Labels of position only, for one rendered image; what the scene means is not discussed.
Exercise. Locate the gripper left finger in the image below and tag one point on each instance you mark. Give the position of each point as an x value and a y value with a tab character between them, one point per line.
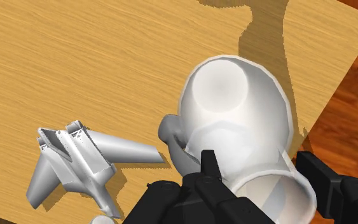
208	164

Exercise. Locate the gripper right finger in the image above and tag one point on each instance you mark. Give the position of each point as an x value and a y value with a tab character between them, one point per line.
318	176

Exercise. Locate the white mug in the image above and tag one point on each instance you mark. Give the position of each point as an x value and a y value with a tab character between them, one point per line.
228	124

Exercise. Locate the small white round object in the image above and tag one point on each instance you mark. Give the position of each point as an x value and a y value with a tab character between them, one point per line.
101	220

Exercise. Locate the grey toy jet plane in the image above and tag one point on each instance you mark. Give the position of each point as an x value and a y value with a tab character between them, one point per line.
79	158

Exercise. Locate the light wooden table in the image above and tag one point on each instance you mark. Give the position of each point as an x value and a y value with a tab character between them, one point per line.
104	62

